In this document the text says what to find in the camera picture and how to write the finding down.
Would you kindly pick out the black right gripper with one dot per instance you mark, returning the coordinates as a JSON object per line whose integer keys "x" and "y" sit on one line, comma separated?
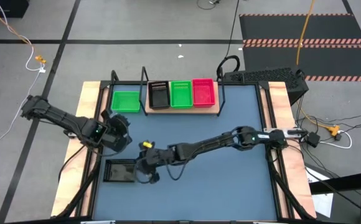
{"x": 155, "y": 157}

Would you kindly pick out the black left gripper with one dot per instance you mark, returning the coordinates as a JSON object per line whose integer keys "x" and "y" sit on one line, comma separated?
{"x": 116, "y": 137}

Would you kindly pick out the green plastic basket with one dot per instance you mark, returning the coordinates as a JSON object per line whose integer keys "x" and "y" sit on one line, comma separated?
{"x": 126, "y": 101}
{"x": 182, "y": 96}

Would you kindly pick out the black plastic basket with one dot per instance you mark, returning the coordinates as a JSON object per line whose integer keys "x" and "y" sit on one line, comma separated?
{"x": 118, "y": 171}
{"x": 159, "y": 98}

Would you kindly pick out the red plastic basket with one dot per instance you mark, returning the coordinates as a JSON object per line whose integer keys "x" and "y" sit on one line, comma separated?
{"x": 203, "y": 93}

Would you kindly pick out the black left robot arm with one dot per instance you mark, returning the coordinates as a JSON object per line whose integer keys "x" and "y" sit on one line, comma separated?
{"x": 65, "y": 119}

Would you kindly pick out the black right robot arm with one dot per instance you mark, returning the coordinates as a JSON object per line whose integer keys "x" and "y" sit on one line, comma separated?
{"x": 205, "y": 146}

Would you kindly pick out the yellow tag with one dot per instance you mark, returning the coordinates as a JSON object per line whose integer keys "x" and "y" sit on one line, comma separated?
{"x": 147, "y": 145}

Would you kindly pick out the wooden side panel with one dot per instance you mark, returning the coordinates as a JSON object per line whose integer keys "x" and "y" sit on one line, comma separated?
{"x": 87, "y": 93}
{"x": 278, "y": 99}

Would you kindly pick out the black diagonal strut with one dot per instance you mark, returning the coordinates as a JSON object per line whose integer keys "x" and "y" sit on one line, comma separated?
{"x": 287, "y": 193}
{"x": 81, "y": 189}

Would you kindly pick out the black box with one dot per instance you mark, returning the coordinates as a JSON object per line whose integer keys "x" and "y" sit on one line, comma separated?
{"x": 3, "y": 7}

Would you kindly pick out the black power adapter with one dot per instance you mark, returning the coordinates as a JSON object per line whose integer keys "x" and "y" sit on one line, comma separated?
{"x": 313, "y": 139}

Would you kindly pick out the white paper sheet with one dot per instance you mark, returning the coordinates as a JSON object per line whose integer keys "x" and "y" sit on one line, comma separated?
{"x": 323, "y": 202}

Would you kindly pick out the black floor mat striped edge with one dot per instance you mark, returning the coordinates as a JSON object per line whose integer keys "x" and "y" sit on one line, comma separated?
{"x": 323, "y": 59}
{"x": 292, "y": 28}

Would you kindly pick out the black beam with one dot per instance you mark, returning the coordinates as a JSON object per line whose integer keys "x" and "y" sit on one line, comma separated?
{"x": 348, "y": 183}

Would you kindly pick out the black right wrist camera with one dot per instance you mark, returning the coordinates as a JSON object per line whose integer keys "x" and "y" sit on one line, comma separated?
{"x": 154, "y": 178}

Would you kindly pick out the wooden shelf with black frame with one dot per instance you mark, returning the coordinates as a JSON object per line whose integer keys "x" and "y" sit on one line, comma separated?
{"x": 183, "y": 110}

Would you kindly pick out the black aluminium table frame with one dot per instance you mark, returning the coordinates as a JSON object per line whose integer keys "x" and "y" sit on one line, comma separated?
{"x": 246, "y": 83}

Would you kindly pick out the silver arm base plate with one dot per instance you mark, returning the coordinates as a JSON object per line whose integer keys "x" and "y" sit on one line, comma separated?
{"x": 269, "y": 130}

